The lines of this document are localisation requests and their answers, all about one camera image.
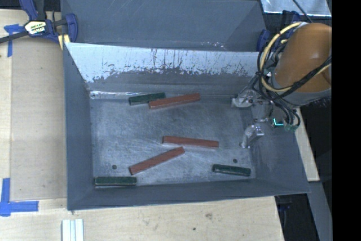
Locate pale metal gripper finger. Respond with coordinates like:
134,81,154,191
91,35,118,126
231,89,256,109
239,122,266,149

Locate dark green flat block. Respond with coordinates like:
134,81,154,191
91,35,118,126
94,176,138,187
212,164,252,178
128,92,167,106

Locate grey metal bin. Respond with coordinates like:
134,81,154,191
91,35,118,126
59,0,311,211

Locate red-brown flat block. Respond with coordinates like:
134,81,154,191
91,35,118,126
148,93,202,110
161,135,220,150
128,146,186,176

